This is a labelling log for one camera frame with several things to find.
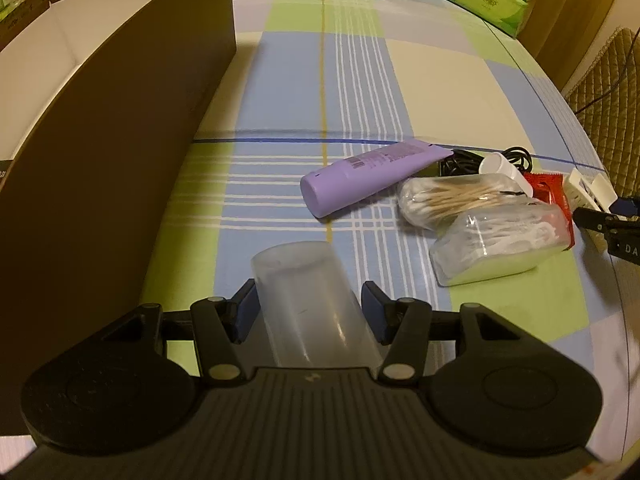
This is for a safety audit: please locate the black coiled cable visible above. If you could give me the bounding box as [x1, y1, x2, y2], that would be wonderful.
[437, 145, 535, 177]

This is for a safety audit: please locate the quilted olive chair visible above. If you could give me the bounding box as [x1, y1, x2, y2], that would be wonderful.
[566, 28, 639, 198]

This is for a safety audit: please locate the white pill bottle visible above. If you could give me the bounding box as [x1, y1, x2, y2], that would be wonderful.
[478, 153, 534, 197]

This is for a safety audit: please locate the clear plastic cup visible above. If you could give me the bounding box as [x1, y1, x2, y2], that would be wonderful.
[252, 242, 382, 372]

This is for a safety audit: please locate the purple cream tube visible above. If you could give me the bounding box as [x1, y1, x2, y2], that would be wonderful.
[300, 139, 454, 218]

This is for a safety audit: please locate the large brown storage box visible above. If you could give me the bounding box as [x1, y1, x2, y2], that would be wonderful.
[1, 0, 236, 436]

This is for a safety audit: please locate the plaid bed sheet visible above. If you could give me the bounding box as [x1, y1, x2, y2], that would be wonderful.
[142, 0, 639, 460]

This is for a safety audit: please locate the cotton swab bag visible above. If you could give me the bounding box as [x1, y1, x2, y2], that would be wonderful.
[397, 174, 529, 231]

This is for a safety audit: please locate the dental floss pick box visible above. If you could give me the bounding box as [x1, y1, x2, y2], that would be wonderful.
[430, 197, 572, 287]

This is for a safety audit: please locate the red candy packet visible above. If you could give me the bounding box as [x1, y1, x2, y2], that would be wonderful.
[524, 172, 575, 248]

